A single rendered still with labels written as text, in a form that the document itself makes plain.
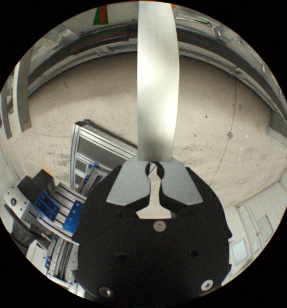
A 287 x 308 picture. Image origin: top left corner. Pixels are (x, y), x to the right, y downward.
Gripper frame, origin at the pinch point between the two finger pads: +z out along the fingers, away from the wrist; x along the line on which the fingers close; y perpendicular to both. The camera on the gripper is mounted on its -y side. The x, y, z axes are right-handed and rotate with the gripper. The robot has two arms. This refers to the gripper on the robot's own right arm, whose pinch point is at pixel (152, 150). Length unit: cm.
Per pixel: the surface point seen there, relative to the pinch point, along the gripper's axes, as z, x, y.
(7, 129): -0.7, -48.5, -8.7
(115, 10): 6.5, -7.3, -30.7
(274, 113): 74, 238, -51
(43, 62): 13.1, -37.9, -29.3
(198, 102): 83, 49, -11
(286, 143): 28, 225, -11
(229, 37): 9.1, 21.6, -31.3
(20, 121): -2.6, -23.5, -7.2
